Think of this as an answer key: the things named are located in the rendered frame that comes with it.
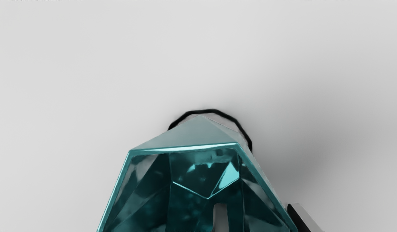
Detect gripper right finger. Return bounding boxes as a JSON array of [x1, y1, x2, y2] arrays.
[[287, 203, 325, 232]]

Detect teal faceted mug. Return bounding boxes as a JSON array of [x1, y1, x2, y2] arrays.
[[97, 115, 299, 232]]

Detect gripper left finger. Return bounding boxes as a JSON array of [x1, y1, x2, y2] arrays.
[[213, 203, 230, 232]]

